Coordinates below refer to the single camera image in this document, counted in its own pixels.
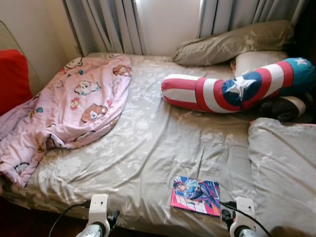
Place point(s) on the grey floral pillow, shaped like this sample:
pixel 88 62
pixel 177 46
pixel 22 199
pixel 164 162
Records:
pixel 232 44

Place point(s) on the red cushion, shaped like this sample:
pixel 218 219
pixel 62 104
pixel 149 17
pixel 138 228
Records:
pixel 15 79

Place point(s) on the grey folded duvet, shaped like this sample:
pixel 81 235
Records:
pixel 284 173

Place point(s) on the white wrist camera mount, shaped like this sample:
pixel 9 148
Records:
pixel 245 207
pixel 98 207

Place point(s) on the black white plush toy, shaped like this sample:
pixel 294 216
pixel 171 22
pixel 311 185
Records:
pixel 284 111

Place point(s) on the white pillow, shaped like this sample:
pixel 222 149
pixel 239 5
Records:
pixel 256 60

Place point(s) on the grey curtain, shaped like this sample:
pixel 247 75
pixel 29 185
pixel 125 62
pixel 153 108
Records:
pixel 237 15
pixel 103 24

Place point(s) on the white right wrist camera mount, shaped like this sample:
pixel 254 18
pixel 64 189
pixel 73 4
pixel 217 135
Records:
pixel 245 207

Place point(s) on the red white blue bolster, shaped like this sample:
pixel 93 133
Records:
pixel 212 94

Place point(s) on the grey floral bed sheet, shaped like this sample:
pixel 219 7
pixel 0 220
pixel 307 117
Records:
pixel 148 148

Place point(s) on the colourful comic book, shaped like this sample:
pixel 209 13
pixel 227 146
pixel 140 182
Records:
pixel 197 195

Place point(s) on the small orange plush toy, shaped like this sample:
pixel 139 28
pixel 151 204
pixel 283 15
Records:
pixel 232 64

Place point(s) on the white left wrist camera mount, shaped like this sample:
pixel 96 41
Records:
pixel 98 207

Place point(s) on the pink cartoon print blanket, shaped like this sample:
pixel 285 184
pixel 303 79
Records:
pixel 74 103

